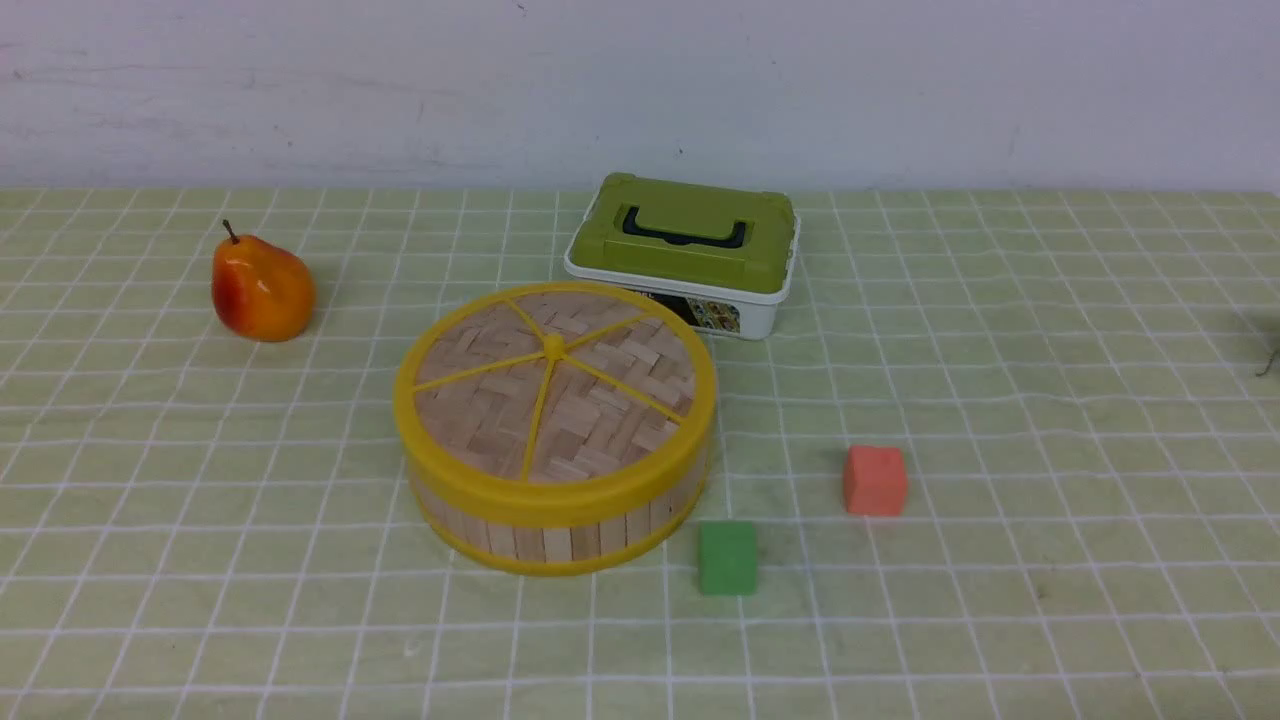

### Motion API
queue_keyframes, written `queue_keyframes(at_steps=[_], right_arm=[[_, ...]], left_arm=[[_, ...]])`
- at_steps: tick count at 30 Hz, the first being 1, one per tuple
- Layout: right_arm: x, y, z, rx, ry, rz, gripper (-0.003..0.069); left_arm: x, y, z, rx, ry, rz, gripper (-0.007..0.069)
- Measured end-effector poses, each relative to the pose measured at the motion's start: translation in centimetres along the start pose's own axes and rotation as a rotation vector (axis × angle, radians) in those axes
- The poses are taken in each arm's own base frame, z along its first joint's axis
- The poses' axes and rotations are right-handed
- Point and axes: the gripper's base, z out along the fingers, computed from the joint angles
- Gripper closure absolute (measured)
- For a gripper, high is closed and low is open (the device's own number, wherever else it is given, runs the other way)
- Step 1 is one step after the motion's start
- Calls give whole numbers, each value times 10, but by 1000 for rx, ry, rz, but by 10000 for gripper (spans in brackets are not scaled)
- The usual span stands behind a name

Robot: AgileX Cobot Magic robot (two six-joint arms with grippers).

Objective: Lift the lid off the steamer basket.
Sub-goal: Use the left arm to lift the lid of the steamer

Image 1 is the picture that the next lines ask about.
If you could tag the yellow woven bamboo steamer lid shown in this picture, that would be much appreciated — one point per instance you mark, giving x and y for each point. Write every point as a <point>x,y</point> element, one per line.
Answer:
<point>555,404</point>

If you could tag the bamboo steamer basket yellow rim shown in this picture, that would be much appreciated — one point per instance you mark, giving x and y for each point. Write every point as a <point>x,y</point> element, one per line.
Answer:
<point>540,551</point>

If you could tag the green white plastic storage box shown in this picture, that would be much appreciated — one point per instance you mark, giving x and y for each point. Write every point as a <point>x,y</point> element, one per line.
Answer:
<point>721,259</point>

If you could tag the green foam cube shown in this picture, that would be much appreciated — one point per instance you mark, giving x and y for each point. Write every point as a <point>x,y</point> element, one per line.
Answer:
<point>728,564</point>

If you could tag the red foam cube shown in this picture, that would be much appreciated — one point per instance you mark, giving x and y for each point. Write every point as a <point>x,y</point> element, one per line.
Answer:
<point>875,481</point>

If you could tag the orange red toy pear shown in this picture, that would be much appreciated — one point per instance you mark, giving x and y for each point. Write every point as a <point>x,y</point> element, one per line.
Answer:
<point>260,291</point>

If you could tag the green checkered tablecloth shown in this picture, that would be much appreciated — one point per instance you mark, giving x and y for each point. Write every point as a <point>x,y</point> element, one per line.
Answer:
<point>201,526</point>

